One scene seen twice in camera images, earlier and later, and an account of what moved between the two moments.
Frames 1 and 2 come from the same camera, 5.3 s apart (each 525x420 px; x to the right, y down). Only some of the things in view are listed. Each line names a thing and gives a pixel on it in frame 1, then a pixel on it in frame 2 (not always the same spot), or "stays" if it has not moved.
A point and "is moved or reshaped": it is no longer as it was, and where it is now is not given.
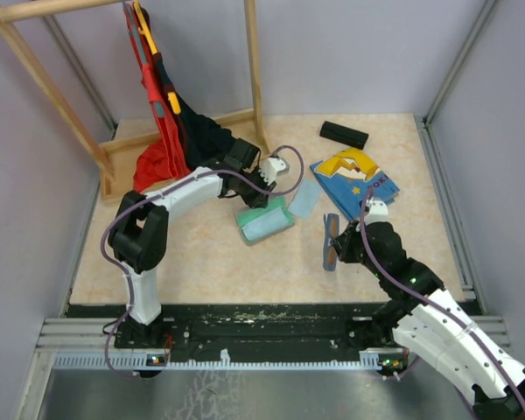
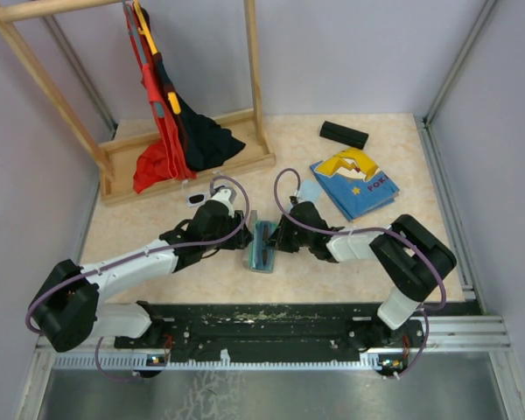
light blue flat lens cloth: (305, 199) stays
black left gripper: (260, 200) to (240, 241)
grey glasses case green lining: (255, 224) is moved or reshaped
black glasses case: (342, 135) stays
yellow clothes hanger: (142, 27) stays
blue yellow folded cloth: (346, 178) stays
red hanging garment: (162, 160) stays
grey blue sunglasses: (332, 231) is moved or reshaped
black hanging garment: (204, 136) stays
